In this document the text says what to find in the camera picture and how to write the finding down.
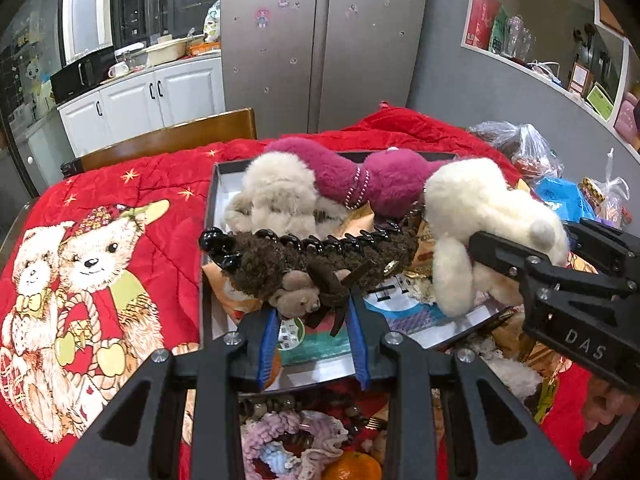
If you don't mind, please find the cream plush bunny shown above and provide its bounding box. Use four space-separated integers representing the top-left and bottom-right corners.
424 158 570 318

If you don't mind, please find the brown fuzzy hair claw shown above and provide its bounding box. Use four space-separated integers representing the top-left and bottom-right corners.
198 211 421 335

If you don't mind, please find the clear bag with snacks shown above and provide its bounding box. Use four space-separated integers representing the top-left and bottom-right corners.
578 148 630 229

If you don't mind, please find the blue plastic bag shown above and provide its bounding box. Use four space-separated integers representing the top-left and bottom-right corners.
535 177 597 222

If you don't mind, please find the crocheted pastel scrunchie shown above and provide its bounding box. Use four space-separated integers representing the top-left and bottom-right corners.
241 410 348 480

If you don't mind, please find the clear bag with food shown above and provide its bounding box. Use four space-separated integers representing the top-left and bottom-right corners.
468 122 564 185

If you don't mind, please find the orange tangerine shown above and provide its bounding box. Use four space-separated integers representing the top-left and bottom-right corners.
321 452 382 480

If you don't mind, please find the printed booklet in tray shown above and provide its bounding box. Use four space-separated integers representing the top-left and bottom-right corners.
276 278 452 366

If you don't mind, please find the pink pouch on shelf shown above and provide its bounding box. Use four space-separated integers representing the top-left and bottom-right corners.
614 92 639 151

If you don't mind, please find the magenta plush bunny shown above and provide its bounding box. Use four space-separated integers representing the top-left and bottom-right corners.
266 138 450 218

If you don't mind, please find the green card on shelf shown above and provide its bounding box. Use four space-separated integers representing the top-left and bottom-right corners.
586 82 614 120

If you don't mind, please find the red teddy bear blanket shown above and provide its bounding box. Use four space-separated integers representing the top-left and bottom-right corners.
0 104 640 480

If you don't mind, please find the shallow black-rimmed tray box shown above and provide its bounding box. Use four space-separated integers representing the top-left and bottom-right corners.
200 159 509 391

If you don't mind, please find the beige plush bunny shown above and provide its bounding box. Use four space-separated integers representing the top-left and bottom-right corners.
224 152 349 240

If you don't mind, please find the red gift box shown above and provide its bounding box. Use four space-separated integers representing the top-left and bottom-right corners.
465 0 501 50

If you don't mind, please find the stainless double-door refrigerator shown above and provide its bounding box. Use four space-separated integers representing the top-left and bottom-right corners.
221 0 426 138

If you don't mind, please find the white kitchen cabinet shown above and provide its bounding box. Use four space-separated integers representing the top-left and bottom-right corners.
58 51 226 156

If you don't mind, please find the white mug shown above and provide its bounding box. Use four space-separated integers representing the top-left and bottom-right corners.
107 62 130 79

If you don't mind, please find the black microwave oven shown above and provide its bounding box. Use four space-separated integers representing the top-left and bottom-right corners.
51 46 116 105

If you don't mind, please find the cream basin on counter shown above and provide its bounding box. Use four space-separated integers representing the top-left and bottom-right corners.
145 38 191 67

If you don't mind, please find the glass sliding door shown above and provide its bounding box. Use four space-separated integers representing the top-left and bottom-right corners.
1 0 72 192

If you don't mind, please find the white wall shelf unit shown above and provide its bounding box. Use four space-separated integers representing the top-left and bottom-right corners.
461 0 639 154

